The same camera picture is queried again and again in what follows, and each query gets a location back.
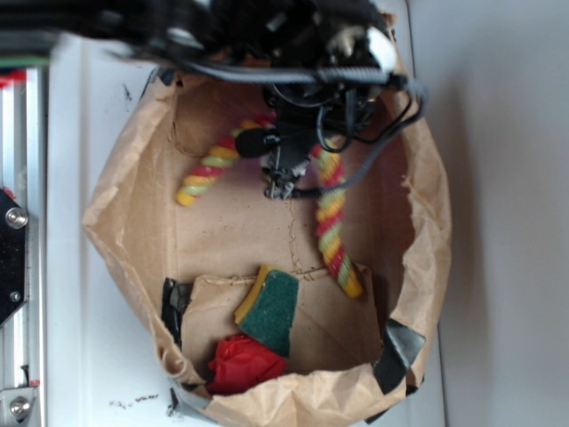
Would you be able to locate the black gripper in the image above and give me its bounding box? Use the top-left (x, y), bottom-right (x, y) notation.
top-left (262, 85), bottom-right (377, 199)

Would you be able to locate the multicolored twisted rope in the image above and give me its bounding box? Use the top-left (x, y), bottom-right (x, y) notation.
top-left (174, 113), bottom-right (364, 299)

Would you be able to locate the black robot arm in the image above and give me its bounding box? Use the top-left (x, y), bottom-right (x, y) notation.
top-left (1, 1), bottom-right (397, 205)

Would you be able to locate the brown paper bag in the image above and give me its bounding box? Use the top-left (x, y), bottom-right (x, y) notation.
top-left (84, 72), bottom-right (452, 426)

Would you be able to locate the green and yellow sponge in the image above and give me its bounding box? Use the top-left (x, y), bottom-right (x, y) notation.
top-left (234, 264), bottom-right (300, 358)

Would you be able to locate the crumpled red cloth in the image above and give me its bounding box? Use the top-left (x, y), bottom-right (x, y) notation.
top-left (205, 334), bottom-right (287, 396)

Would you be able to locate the black braided cable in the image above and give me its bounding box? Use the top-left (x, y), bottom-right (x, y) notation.
top-left (168, 57), bottom-right (430, 199)

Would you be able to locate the aluminium frame rail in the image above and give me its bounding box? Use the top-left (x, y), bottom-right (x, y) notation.
top-left (1, 68), bottom-right (47, 426)

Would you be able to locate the black metal bracket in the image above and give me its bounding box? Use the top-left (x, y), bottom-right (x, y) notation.
top-left (0, 189), bottom-right (28, 326)

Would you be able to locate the silver corner bracket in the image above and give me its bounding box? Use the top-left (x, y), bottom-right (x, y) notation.
top-left (1, 387), bottom-right (41, 427)

